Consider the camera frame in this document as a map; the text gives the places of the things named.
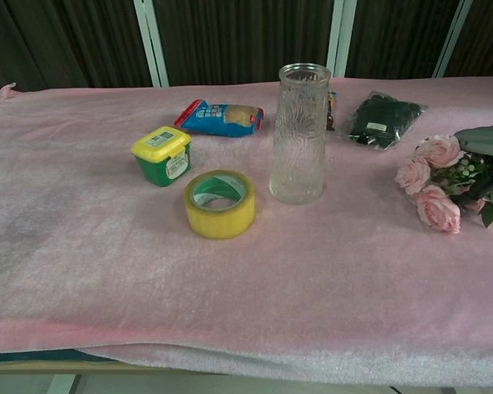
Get pink rose bouquet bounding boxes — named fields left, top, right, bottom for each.
left=394, top=134, right=493, bottom=235

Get yellow packing tape roll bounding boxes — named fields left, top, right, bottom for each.
left=182, top=169, right=256, bottom=241

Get pink fleece blanket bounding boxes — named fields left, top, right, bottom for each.
left=0, top=76, right=493, bottom=389

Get blue snack bag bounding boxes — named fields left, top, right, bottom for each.
left=173, top=98, right=265, bottom=140

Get textured clear glass vase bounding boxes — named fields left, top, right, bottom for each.
left=269, top=62, right=333, bottom=205

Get dark brown curtain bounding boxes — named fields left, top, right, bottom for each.
left=0, top=0, right=493, bottom=112

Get white frame post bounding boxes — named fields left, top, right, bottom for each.
left=132, top=0, right=170, bottom=88
left=326, top=0, right=355, bottom=79
left=431, top=0, right=474, bottom=79

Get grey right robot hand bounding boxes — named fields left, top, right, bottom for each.
left=453, top=125, right=493, bottom=159

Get black items in clear bag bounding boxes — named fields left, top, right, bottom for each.
left=343, top=89, right=430, bottom=152

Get teal mat under blanket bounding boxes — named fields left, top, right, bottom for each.
left=0, top=348, right=120, bottom=364

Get green tub with yellow lid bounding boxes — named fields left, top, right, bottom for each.
left=130, top=126, right=193, bottom=188

